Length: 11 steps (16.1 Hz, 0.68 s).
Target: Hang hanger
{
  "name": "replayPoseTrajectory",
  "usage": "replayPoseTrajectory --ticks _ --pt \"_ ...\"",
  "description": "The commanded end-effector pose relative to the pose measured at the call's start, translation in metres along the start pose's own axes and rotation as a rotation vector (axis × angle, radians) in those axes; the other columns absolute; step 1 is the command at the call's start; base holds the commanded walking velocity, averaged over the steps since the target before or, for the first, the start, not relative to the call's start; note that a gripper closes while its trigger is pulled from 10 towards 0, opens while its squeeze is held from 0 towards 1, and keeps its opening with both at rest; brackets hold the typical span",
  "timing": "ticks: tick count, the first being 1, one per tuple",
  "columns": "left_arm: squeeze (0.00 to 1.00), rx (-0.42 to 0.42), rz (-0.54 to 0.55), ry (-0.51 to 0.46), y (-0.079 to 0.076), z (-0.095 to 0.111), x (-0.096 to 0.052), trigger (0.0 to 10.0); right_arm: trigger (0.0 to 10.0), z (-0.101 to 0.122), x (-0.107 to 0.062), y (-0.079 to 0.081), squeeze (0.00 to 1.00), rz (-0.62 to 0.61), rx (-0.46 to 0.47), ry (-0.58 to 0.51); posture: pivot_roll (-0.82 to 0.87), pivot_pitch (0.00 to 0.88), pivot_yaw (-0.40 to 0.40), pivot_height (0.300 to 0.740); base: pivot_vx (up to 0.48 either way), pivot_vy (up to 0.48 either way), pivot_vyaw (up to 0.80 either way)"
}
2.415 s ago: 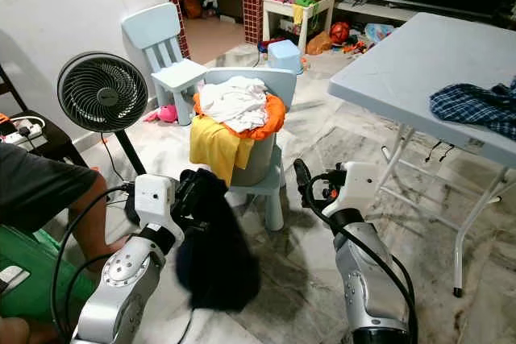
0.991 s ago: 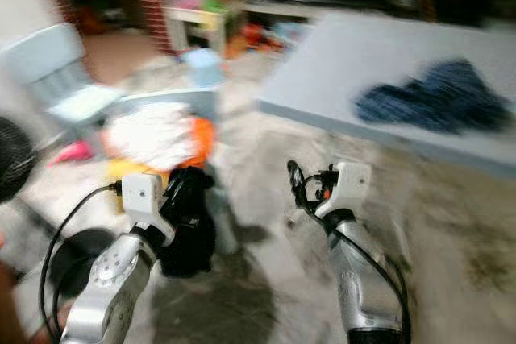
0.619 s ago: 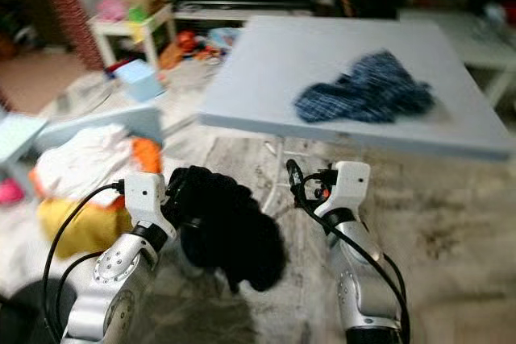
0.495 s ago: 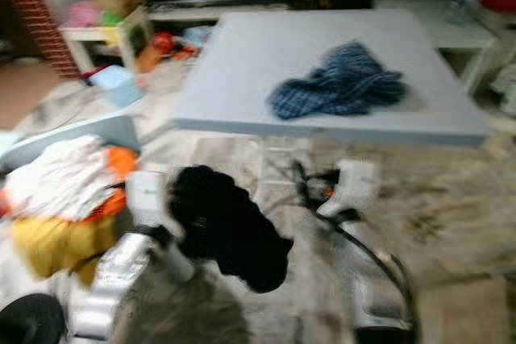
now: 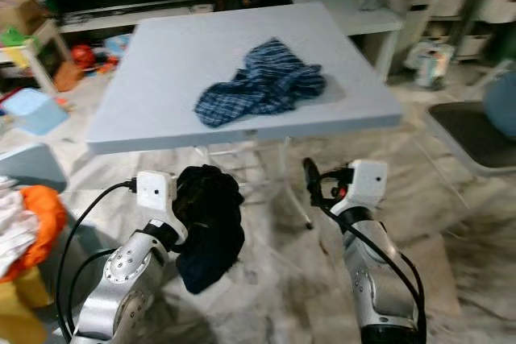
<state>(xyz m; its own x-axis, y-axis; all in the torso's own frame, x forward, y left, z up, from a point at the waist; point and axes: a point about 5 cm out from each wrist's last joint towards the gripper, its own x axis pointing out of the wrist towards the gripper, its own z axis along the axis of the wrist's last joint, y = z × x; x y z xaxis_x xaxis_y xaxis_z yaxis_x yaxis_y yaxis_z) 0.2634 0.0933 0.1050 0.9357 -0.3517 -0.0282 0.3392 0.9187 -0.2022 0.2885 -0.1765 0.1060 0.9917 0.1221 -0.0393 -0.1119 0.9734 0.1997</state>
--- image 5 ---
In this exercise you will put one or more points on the printed plastic pack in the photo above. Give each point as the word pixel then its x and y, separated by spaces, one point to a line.
pixel 429 62

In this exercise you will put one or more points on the white television bench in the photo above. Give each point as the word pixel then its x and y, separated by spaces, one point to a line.
pixel 137 18

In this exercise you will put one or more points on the orange garment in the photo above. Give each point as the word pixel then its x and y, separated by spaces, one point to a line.
pixel 44 223

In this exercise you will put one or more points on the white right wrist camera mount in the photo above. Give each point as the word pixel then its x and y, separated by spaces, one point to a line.
pixel 368 181

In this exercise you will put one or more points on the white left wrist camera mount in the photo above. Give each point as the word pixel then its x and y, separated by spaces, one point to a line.
pixel 157 195

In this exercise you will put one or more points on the yellow garment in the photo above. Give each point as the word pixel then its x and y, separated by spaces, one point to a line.
pixel 20 312

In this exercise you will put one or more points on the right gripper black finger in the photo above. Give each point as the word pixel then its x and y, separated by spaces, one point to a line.
pixel 311 181

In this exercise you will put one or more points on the red ball toy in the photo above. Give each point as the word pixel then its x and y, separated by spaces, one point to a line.
pixel 81 57

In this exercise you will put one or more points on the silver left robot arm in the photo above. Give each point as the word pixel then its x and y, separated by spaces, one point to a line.
pixel 129 279

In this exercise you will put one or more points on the grey laundry basket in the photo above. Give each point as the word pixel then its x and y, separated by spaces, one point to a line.
pixel 36 168

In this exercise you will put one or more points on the white laundry bin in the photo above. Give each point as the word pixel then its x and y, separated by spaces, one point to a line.
pixel 419 10

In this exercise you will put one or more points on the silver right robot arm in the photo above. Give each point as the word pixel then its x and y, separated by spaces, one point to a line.
pixel 375 279

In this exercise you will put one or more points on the pale blue folding table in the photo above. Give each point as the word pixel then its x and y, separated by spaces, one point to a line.
pixel 177 78

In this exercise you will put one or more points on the brown cardboard box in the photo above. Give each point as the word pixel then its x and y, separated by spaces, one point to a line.
pixel 22 14

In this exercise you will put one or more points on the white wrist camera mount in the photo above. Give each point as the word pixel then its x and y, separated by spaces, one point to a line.
pixel 157 195
pixel 368 181

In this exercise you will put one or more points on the white children's table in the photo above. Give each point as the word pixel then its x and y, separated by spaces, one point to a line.
pixel 18 55

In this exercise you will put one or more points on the white garment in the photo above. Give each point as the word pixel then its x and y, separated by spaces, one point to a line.
pixel 10 231

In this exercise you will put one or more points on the grey folding chair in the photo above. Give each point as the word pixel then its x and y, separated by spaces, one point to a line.
pixel 476 134

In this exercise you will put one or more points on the dark navy garment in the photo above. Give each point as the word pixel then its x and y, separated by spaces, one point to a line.
pixel 210 231

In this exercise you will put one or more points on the green toy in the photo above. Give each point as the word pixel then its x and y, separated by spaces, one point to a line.
pixel 20 37

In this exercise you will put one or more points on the white tiered trolley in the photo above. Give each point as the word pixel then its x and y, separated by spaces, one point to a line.
pixel 492 6

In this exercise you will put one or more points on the light blue plastic box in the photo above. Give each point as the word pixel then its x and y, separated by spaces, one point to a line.
pixel 36 112

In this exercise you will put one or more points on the blue plaid garment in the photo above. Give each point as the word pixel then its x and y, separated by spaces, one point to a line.
pixel 258 86

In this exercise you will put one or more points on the white low side table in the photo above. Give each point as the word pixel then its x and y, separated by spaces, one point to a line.
pixel 339 4

